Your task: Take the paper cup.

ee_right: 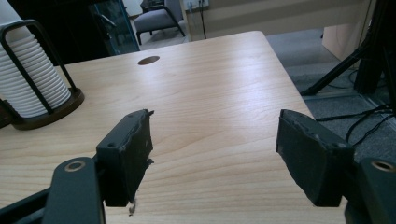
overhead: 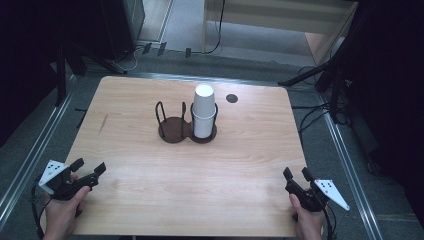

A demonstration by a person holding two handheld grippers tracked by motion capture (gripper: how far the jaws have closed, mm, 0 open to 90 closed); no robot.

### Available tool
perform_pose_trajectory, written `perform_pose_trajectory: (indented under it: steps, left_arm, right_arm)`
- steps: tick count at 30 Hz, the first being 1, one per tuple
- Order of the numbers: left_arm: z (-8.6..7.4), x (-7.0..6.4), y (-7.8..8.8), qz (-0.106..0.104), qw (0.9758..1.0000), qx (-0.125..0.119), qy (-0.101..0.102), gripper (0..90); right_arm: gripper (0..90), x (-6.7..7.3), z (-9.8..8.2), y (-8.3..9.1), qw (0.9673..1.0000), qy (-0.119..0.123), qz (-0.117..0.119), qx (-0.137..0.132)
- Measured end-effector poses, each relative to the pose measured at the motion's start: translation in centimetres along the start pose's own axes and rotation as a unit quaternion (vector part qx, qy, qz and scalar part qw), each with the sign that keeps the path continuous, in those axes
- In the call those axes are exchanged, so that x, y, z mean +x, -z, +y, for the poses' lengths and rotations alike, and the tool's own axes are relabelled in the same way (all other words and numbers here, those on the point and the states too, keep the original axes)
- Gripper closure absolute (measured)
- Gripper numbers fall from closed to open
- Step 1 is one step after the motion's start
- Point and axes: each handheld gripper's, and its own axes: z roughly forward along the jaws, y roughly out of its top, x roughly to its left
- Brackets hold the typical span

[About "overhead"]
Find dark wire cup holder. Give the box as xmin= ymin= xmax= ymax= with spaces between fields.
xmin=154 ymin=100 xmax=219 ymax=144

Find right hand-held gripper cable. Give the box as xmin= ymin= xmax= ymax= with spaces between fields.
xmin=323 ymin=203 xmax=338 ymax=240

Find light wooden furniture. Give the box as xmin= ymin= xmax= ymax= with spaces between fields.
xmin=201 ymin=0 xmax=359 ymax=66

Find person's left hand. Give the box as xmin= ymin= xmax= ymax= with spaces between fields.
xmin=43 ymin=173 xmax=91 ymax=240

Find black hanging cable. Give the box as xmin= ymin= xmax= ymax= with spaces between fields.
xmin=199 ymin=0 xmax=226 ymax=56

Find black tripod stand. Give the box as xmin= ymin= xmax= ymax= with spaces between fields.
xmin=278 ymin=49 xmax=351 ymax=125

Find left hand-held gripper cable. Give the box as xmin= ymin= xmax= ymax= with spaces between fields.
xmin=30 ymin=174 xmax=54 ymax=240

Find white floor cable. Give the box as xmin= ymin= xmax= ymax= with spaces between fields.
xmin=111 ymin=46 xmax=143 ymax=73

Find black cabinet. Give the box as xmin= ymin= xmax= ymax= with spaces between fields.
xmin=99 ymin=0 xmax=146 ymax=62

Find dark curtain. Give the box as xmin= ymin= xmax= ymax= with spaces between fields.
xmin=346 ymin=0 xmax=424 ymax=218
xmin=0 ymin=0 xmax=104 ymax=148

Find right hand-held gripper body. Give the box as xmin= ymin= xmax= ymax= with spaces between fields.
xmin=294 ymin=179 xmax=351 ymax=213

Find black floor cables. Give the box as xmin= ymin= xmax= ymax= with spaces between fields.
xmin=291 ymin=64 xmax=334 ymax=141

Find black metal stand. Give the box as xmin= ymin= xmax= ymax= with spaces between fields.
xmin=54 ymin=39 xmax=128 ymax=108

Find person's right hand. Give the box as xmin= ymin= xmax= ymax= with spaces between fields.
xmin=289 ymin=193 xmax=326 ymax=240

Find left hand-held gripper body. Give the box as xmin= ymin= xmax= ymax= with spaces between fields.
xmin=38 ymin=159 xmax=92 ymax=202

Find metal floor rail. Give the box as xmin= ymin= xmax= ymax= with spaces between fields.
xmin=318 ymin=94 xmax=384 ymax=240
xmin=0 ymin=74 xmax=77 ymax=231

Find hand-held gripper cable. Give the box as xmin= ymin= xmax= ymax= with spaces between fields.
xmin=30 ymin=174 xmax=54 ymax=240
xmin=323 ymin=203 xmax=338 ymax=240

